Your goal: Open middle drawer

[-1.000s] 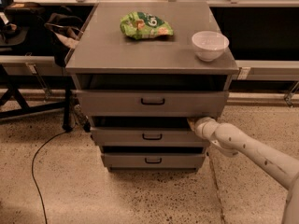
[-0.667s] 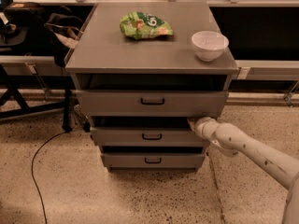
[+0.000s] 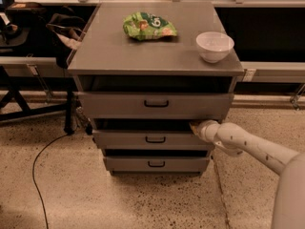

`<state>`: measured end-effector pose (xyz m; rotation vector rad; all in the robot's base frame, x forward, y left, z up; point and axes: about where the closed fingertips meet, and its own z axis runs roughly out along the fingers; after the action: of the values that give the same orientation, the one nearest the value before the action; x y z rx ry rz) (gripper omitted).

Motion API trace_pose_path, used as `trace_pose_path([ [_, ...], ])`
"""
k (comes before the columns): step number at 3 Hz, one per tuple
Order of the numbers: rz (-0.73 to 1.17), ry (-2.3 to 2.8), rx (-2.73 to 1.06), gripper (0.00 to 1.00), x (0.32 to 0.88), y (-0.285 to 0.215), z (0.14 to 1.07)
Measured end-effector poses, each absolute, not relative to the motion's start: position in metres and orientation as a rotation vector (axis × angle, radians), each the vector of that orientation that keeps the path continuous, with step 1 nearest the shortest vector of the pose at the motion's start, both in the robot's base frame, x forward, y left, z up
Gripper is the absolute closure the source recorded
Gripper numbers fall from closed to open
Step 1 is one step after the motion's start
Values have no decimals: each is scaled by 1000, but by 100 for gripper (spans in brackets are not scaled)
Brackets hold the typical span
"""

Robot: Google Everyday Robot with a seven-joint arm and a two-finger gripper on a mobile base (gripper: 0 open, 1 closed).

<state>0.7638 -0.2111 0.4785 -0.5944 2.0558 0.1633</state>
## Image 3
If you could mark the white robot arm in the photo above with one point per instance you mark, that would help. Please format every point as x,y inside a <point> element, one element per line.
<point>289,201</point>

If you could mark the dark backpack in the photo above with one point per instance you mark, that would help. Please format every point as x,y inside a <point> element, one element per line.
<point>27,21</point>

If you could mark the grey drawer cabinet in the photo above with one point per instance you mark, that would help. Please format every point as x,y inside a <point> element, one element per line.
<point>109,61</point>

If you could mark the white bowl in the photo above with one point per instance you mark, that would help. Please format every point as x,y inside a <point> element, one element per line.
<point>214,46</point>

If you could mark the grey drawer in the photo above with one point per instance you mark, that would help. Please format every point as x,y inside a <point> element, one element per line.
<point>149,141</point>
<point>154,164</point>
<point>155,106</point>

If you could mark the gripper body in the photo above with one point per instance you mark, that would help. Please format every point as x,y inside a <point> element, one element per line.
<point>204,130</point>

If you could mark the dark bag with cloth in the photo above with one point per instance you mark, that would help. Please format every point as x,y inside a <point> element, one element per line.
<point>66,31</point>

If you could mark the green chip bag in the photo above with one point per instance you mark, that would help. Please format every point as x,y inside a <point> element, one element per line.
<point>146,26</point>

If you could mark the black stand frame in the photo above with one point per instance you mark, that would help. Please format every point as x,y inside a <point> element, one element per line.
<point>26,111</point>

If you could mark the grey top drawer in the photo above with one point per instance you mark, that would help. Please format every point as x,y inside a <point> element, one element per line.
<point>155,106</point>

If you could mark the grey bottom drawer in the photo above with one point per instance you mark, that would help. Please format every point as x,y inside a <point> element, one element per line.
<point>154,164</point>

